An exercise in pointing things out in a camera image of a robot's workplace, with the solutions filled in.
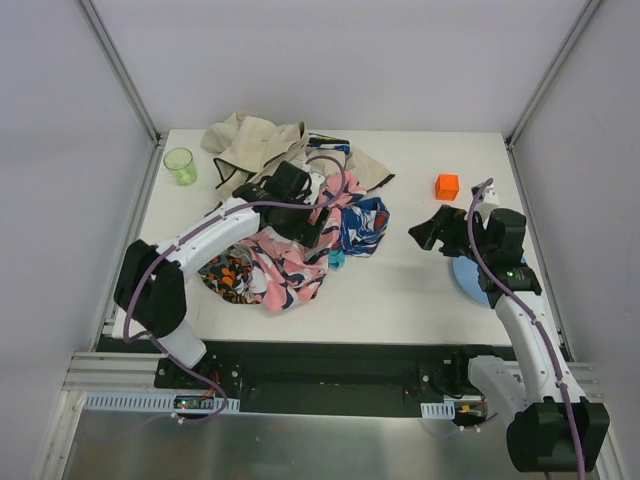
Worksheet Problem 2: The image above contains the pink floral cloth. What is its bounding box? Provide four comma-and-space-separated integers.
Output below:
230, 172, 366, 312

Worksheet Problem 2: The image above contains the teal cloth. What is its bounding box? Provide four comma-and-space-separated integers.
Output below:
328, 250, 346, 270

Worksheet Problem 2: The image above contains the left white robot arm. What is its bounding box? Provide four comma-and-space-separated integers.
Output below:
114, 162, 330, 368

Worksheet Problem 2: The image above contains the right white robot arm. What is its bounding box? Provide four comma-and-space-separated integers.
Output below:
408, 205, 610, 478

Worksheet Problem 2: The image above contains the beige cloth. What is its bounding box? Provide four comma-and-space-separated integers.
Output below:
200, 112, 394, 200

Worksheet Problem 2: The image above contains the blue white patterned cloth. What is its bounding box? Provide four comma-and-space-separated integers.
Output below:
307, 133, 394, 257

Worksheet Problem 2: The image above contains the orange black floral cloth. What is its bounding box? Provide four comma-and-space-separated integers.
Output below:
198, 247, 261, 305

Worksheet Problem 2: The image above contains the orange cube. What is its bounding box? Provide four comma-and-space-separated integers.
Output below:
435, 173, 460, 201

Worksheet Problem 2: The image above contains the light blue plate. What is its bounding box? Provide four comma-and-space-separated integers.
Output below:
450, 253, 529, 307

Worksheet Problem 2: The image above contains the green transparent cup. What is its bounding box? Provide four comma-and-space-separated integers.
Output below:
163, 147, 197, 186

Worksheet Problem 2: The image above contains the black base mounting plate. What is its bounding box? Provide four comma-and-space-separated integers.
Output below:
153, 341, 516, 418

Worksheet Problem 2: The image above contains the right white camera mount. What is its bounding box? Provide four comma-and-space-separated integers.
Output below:
474, 180, 501, 227

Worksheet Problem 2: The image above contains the left aluminium frame post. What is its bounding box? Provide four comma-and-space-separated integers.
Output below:
75, 0, 161, 144

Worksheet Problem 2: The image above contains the white slotted cable duct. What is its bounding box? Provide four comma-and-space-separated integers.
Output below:
85, 392, 240, 415

